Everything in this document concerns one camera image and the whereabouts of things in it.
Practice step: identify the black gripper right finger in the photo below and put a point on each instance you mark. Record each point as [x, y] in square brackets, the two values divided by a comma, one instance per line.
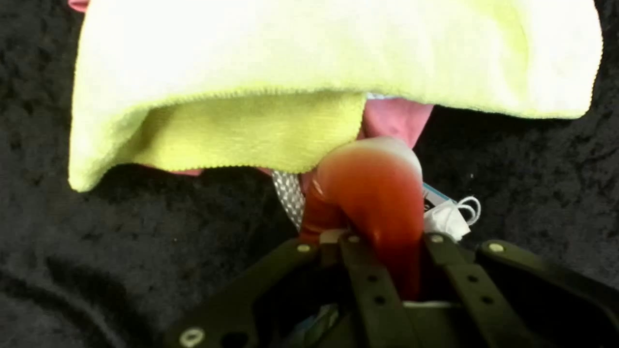
[491, 315]

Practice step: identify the red plush carrot toy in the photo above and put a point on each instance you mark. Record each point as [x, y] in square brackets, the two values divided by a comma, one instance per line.
[373, 188]

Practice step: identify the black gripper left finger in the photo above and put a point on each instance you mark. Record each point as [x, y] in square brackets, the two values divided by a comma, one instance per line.
[369, 310]

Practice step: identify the yellow cloth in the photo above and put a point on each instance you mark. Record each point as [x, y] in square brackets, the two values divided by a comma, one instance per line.
[528, 58]

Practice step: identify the black table cloth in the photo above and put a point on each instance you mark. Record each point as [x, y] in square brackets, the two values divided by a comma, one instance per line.
[114, 267]

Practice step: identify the pink cloth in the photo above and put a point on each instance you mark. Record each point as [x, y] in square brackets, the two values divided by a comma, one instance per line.
[396, 122]

